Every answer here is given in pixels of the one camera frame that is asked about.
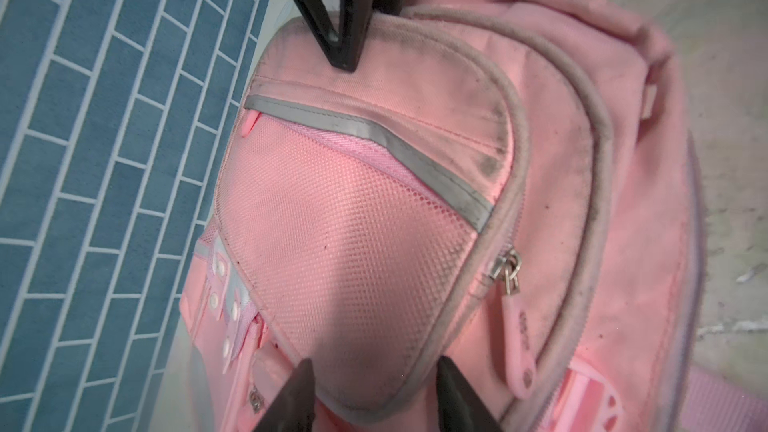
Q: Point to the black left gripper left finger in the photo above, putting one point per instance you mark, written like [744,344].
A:
[293,409]

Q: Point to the pink student backpack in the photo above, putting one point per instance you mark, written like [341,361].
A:
[509,183]

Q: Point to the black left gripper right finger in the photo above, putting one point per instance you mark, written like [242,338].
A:
[460,409]

